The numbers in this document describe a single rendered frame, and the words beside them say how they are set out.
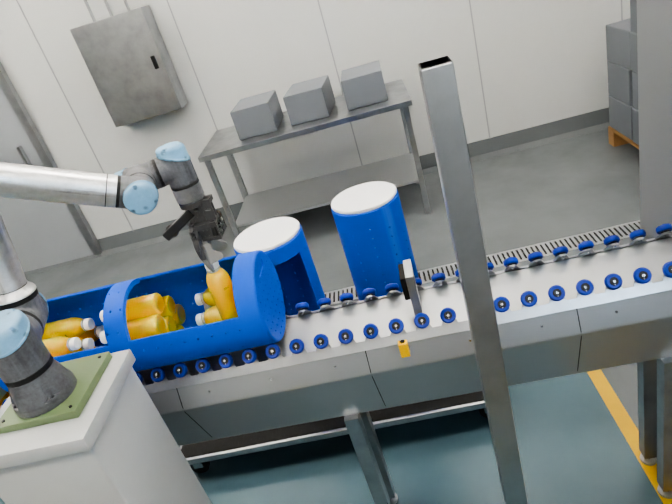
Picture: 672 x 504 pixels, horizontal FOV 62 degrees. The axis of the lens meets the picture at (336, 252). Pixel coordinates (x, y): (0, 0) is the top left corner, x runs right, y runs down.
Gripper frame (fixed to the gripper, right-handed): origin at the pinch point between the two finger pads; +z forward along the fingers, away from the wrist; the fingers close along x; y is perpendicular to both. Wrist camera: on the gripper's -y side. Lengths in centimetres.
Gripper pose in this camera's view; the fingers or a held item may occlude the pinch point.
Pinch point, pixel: (211, 264)
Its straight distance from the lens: 160.3
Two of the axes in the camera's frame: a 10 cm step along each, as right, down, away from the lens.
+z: 2.6, 8.4, 4.7
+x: 0.3, -4.9, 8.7
